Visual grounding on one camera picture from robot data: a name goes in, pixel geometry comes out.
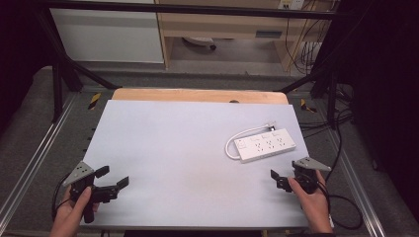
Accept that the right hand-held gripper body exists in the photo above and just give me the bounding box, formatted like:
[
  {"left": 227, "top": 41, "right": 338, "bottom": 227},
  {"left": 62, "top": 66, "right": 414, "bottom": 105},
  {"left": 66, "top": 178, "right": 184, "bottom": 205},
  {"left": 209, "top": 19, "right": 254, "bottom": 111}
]
[{"left": 283, "top": 156, "right": 332, "bottom": 196}]

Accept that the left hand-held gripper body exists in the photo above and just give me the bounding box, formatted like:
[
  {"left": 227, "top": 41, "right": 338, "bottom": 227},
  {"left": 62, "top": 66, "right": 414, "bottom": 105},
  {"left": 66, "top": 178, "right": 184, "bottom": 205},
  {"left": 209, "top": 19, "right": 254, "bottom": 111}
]
[{"left": 62, "top": 160, "right": 120, "bottom": 225}]

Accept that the white power strip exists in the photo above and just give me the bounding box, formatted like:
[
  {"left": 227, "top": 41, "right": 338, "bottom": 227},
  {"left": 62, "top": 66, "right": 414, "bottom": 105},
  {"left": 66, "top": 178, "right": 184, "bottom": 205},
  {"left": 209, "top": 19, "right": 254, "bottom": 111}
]
[{"left": 233, "top": 127, "right": 297, "bottom": 164}]

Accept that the white power strip cable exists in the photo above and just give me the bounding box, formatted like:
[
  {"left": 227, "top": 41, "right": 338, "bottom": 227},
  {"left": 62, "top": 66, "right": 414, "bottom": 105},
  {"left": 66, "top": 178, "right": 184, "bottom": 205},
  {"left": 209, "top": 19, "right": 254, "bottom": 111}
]
[{"left": 224, "top": 123, "right": 272, "bottom": 162}]

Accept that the person's right hand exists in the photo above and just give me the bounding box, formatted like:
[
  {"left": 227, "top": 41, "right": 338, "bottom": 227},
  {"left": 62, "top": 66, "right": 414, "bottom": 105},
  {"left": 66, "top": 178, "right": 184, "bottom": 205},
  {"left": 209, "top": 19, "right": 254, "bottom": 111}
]
[{"left": 288, "top": 169, "right": 334, "bottom": 235}]

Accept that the person's left hand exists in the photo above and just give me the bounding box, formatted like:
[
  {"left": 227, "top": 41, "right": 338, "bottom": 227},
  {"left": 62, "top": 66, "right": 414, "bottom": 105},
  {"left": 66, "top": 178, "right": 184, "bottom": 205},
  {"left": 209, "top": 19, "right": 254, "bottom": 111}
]
[{"left": 48, "top": 186, "right": 101, "bottom": 237}]

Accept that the white table mat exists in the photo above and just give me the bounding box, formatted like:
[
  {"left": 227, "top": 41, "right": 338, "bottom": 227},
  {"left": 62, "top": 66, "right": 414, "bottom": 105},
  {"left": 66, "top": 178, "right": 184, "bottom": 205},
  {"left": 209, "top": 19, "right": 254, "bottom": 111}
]
[{"left": 79, "top": 100, "right": 310, "bottom": 229}]

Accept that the white cabinet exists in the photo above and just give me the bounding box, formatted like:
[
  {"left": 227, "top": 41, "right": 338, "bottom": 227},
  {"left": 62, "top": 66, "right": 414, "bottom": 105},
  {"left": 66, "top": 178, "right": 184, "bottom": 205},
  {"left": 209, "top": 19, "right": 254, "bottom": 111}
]
[{"left": 49, "top": 0, "right": 165, "bottom": 64}]

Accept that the office chair caster base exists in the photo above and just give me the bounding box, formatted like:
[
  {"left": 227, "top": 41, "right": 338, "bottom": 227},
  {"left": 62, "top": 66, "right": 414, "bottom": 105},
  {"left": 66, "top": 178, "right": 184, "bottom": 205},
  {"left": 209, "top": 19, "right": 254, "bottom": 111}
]
[{"left": 182, "top": 37, "right": 217, "bottom": 51}]

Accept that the light wooden desk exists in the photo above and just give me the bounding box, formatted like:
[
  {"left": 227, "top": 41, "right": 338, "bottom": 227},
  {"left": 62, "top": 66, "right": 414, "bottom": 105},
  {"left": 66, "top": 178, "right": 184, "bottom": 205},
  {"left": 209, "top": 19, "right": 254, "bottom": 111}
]
[{"left": 154, "top": 0, "right": 330, "bottom": 72}]

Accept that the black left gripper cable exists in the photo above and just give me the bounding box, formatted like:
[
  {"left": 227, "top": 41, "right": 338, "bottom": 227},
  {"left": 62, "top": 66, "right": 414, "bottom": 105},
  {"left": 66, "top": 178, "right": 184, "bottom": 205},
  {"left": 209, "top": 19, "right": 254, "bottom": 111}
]
[{"left": 50, "top": 172, "right": 72, "bottom": 222}]

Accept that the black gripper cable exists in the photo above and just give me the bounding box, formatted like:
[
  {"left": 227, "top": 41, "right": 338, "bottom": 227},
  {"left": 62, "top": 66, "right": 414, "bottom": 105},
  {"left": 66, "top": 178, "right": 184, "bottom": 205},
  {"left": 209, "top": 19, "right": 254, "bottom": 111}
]
[
  {"left": 50, "top": 172, "right": 72, "bottom": 222},
  {"left": 315, "top": 180, "right": 364, "bottom": 231}
]

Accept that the aluminium floor rail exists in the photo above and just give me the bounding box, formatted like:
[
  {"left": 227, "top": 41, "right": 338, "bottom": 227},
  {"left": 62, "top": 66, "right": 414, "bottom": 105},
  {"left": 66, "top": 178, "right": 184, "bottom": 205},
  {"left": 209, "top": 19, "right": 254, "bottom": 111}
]
[
  {"left": 324, "top": 126, "right": 387, "bottom": 237},
  {"left": 0, "top": 93, "right": 78, "bottom": 228}
]

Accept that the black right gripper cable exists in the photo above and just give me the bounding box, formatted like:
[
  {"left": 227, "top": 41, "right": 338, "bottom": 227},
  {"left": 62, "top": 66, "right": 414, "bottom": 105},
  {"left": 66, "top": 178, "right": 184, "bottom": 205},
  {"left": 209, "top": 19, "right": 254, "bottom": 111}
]
[{"left": 315, "top": 180, "right": 364, "bottom": 231}]

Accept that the black metal frame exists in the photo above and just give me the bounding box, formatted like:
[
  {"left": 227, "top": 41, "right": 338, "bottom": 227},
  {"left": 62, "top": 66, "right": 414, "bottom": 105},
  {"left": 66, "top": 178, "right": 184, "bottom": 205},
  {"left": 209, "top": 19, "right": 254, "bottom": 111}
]
[{"left": 33, "top": 0, "right": 370, "bottom": 129}]

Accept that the bundle of black cables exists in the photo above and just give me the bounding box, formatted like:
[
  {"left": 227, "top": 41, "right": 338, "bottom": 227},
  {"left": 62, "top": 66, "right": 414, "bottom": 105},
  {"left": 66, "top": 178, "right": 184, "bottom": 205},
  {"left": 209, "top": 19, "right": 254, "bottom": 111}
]
[{"left": 285, "top": 0, "right": 334, "bottom": 76}]

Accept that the white wall socket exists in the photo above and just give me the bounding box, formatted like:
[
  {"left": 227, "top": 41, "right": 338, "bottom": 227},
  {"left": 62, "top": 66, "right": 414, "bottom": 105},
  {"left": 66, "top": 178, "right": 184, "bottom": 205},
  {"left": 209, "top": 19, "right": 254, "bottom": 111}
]
[{"left": 278, "top": 0, "right": 306, "bottom": 11}]

